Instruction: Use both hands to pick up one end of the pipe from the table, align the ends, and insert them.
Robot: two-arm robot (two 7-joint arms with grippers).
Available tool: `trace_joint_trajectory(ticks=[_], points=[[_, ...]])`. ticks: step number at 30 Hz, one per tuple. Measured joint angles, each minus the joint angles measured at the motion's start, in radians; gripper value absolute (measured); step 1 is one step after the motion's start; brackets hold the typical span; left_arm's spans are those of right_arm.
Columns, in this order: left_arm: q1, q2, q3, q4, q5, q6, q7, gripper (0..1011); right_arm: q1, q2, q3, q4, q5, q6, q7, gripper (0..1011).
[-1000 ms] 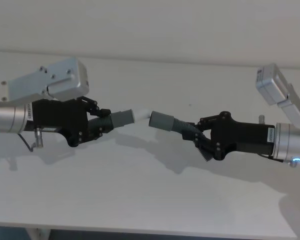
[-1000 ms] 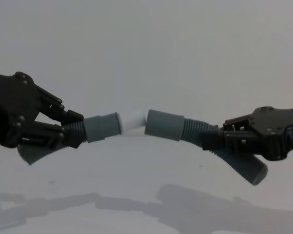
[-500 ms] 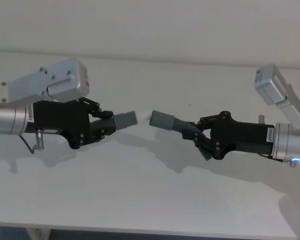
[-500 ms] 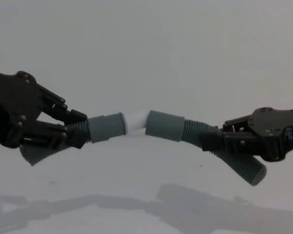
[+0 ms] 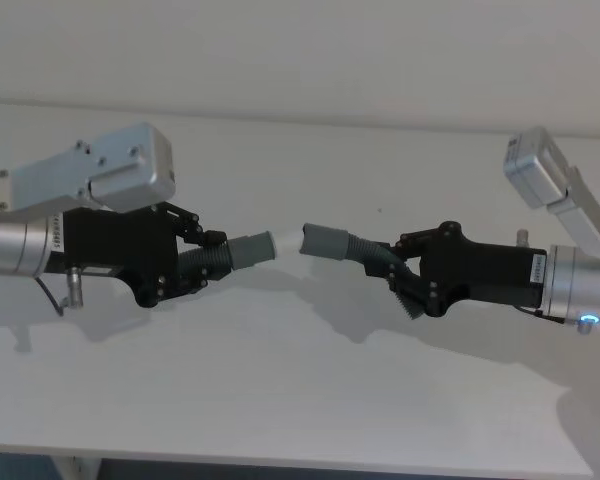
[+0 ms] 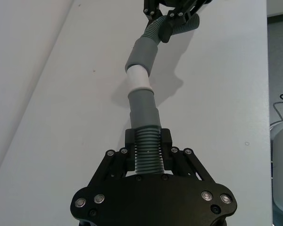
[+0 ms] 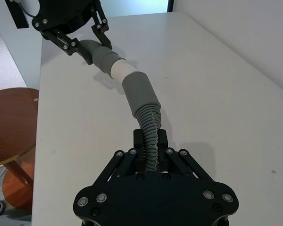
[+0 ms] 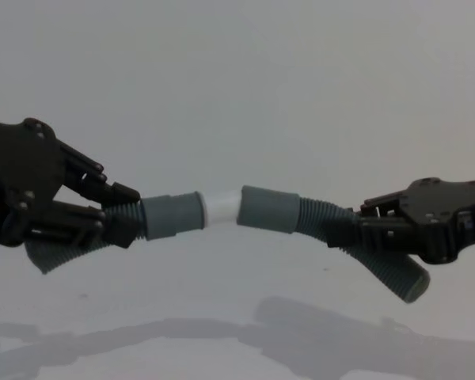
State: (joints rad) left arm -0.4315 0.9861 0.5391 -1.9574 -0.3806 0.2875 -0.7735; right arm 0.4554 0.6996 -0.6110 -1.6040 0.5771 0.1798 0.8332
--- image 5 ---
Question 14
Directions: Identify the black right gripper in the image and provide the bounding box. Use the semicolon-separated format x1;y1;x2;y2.
363;221;550;319

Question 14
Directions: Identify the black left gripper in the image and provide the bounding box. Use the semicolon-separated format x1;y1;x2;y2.
49;202;232;308

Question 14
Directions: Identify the black corrugated hose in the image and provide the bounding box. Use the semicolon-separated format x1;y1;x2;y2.
178;229;280;275

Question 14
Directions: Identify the dark green corrugated hose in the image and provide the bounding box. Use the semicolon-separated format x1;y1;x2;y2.
301;222;426;322

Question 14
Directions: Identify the white plastic tube connector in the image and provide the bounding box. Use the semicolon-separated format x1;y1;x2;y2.
273;226;307;259

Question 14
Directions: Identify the thin dark cable, silver plug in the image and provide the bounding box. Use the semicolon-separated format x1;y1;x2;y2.
33;266;85;317

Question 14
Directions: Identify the white table frame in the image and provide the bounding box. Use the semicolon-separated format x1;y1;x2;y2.
62;455;102;480

